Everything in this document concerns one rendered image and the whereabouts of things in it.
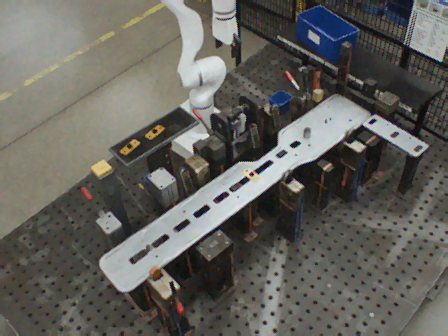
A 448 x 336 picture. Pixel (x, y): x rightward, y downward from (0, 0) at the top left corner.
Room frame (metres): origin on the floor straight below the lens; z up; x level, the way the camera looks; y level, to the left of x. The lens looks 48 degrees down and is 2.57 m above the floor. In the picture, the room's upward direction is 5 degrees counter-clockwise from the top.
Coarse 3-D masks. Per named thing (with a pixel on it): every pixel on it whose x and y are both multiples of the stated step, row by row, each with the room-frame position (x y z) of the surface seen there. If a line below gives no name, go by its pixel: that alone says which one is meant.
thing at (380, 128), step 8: (368, 120) 1.65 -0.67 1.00; (384, 120) 1.64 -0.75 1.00; (368, 128) 1.60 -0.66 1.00; (376, 128) 1.59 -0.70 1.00; (384, 128) 1.59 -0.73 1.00; (392, 128) 1.58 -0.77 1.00; (384, 136) 1.54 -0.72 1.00; (400, 136) 1.53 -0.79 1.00; (408, 136) 1.53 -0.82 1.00; (392, 144) 1.49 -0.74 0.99; (400, 144) 1.48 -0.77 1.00; (408, 144) 1.48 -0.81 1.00; (416, 144) 1.47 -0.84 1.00; (424, 144) 1.47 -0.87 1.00; (408, 152) 1.43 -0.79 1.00; (416, 152) 1.43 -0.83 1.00
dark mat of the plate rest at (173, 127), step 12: (180, 108) 1.65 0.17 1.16; (168, 120) 1.58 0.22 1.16; (180, 120) 1.57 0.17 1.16; (192, 120) 1.57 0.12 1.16; (144, 132) 1.51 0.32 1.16; (168, 132) 1.50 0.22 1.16; (120, 144) 1.46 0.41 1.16; (144, 144) 1.44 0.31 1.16; (156, 144) 1.44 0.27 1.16; (120, 156) 1.39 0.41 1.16; (132, 156) 1.38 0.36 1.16
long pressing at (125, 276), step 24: (336, 96) 1.83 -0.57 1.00; (312, 120) 1.68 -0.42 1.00; (336, 120) 1.66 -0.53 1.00; (360, 120) 1.65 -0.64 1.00; (288, 144) 1.54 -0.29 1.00; (312, 144) 1.52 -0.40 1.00; (240, 168) 1.42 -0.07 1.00; (216, 192) 1.30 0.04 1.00; (240, 192) 1.29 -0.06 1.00; (168, 216) 1.19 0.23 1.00; (192, 216) 1.18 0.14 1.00; (216, 216) 1.17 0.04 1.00; (144, 240) 1.09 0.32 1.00; (168, 240) 1.08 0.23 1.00; (192, 240) 1.07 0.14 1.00; (120, 264) 0.99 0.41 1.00; (144, 264) 0.98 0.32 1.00; (120, 288) 0.89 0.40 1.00
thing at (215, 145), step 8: (208, 144) 1.50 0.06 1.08; (216, 144) 1.49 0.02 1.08; (224, 144) 1.49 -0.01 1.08; (208, 152) 1.49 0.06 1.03; (216, 152) 1.46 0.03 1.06; (224, 152) 1.49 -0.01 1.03; (208, 160) 1.49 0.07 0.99; (216, 160) 1.46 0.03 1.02; (224, 160) 1.49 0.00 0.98; (216, 168) 1.46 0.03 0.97; (224, 168) 1.50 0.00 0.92; (216, 176) 1.47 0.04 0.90; (224, 192) 1.48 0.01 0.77
